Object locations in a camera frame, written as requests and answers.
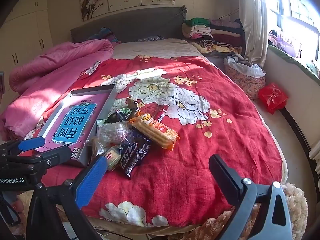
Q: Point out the white curtain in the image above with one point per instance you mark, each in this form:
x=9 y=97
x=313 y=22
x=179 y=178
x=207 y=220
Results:
x=252 y=17

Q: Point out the dark patterned cloth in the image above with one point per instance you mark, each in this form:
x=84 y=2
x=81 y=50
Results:
x=150 y=39

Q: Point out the grey bed headboard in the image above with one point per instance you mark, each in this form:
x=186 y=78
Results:
x=140 y=22

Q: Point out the floral fabric bag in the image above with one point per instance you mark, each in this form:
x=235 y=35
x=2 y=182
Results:
x=246 y=85

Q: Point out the striped pillow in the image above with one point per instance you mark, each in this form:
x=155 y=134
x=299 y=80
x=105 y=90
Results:
x=105 y=33

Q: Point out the red floral blanket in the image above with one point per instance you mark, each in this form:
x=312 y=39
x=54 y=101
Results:
x=200 y=142

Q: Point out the yellow-brown snack packet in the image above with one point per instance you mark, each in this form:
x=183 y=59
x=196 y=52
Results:
x=130 y=105

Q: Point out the cream wardrobe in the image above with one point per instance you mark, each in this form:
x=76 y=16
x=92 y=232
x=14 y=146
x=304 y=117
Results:
x=25 y=30

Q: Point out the dark wooden bed frame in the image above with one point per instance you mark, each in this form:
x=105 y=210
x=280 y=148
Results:
x=300 y=135

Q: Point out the small yellow biscuit packet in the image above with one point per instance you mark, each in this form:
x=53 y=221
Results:
x=112 y=157

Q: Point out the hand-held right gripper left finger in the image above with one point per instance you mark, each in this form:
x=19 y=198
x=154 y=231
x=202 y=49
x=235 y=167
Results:
x=92 y=180

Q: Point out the black chocolate bar packet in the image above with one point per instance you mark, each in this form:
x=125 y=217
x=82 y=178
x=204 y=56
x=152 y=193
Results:
x=132 y=157

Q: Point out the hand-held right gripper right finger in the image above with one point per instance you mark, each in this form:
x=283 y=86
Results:
x=225 y=177

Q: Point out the red plastic bag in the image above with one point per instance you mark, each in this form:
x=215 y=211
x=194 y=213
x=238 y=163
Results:
x=272 y=97

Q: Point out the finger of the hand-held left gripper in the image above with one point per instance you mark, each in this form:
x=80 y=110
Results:
x=57 y=156
x=32 y=143

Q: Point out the grey box lid pink print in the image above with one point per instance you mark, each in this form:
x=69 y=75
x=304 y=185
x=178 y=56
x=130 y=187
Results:
x=75 y=115

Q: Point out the red sausage stick packet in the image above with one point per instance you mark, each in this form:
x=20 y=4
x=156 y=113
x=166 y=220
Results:
x=162 y=113

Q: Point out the green snack packet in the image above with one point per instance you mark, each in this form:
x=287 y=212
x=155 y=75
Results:
x=117 y=116

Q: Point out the clear printed snack packet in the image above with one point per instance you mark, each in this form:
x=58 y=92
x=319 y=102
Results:
x=113 y=132

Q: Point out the pink quilt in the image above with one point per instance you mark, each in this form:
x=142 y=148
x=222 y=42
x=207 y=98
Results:
x=50 y=80

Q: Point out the white plastic bag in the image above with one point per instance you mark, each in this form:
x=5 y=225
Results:
x=250 y=67

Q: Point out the window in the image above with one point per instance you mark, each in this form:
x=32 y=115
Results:
x=295 y=10

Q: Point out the stack of folded clothes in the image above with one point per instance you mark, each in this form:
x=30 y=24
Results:
x=215 y=35

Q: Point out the beige bed sheet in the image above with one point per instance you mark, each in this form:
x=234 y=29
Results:
x=155 y=50

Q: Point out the pile of colourful cloths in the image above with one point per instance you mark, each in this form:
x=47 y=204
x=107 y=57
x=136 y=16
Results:
x=282 y=45

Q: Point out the orange cracker packet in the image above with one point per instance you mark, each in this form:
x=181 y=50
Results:
x=155 y=130

